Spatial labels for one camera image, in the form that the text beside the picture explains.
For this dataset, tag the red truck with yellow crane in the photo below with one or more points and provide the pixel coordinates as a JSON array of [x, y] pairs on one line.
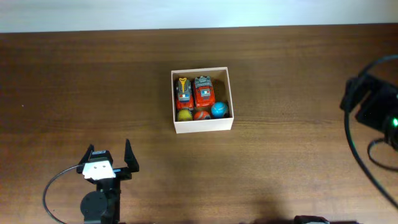
[[184, 96]]

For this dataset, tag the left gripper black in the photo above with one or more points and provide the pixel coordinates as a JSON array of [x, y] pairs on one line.
[[132, 163]]

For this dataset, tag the red toy ball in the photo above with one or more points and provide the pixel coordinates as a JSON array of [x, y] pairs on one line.
[[201, 115]]

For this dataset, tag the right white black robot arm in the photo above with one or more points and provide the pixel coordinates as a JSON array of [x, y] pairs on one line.
[[378, 104]]

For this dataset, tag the yellow toy ball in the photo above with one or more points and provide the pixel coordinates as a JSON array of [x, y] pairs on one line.
[[184, 115]]

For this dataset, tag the red truck with grey top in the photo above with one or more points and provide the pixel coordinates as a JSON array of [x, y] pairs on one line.
[[204, 92]]

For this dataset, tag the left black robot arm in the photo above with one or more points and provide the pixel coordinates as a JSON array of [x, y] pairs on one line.
[[102, 205]]

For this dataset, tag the blue toy ball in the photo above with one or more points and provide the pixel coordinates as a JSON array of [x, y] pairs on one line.
[[220, 110]]

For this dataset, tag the white cardboard box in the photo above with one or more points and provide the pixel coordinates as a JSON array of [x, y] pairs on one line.
[[221, 84]]

